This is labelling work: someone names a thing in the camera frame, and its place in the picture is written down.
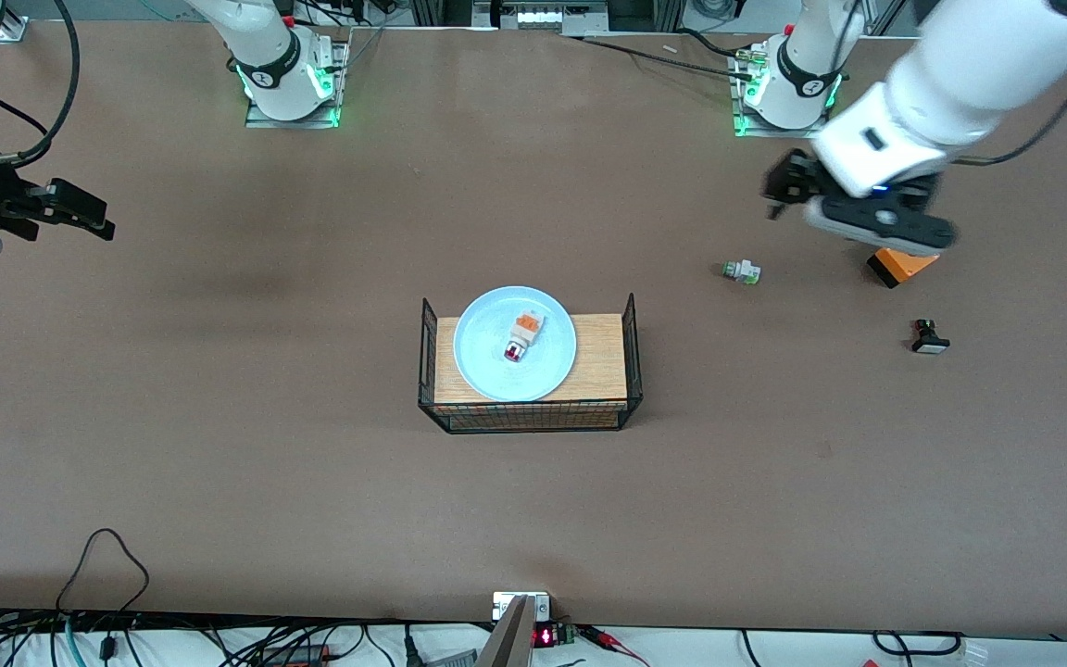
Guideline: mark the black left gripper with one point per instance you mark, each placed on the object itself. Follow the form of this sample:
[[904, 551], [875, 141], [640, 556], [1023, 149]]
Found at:
[[794, 182]]

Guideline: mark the grey metal bar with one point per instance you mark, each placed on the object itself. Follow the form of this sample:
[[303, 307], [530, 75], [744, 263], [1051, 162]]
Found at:
[[510, 639]]

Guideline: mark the aluminium frame with white strip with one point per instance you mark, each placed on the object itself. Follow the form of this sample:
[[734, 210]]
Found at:
[[538, 17]]

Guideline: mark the small white mount box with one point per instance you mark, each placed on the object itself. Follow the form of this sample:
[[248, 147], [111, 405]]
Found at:
[[506, 604]]

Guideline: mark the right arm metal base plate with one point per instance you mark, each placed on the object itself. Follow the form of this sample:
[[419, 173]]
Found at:
[[260, 121]]

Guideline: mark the green push button switch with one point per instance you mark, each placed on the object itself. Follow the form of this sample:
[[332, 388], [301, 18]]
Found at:
[[742, 272]]

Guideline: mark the light blue round plate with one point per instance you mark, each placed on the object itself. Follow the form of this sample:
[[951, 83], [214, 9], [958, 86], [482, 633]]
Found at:
[[496, 371]]

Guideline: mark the orange plastic box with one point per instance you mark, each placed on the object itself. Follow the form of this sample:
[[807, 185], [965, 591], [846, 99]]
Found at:
[[904, 269]]

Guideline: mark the red digit display module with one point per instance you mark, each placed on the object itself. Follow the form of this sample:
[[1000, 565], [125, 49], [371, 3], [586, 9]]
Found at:
[[547, 636]]

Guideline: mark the red and black probe leads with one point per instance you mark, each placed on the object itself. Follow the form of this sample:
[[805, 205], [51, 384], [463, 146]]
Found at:
[[608, 639]]

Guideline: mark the black push button white cap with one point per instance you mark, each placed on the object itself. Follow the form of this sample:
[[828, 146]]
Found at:
[[929, 343]]

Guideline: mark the wooden board shelf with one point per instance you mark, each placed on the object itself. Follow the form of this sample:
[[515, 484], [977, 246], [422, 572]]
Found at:
[[600, 371]]

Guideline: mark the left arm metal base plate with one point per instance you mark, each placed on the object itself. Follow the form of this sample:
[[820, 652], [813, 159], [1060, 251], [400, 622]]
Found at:
[[774, 133]]

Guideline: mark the aluminium profile corner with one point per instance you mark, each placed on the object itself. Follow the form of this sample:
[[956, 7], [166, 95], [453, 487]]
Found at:
[[13, 30]]

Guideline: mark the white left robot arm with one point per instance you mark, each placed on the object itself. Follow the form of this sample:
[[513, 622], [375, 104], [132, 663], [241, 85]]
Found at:
[[960, 83]]

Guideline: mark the red push button orange block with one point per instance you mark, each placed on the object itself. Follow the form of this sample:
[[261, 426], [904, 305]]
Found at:
[[524, 333]]

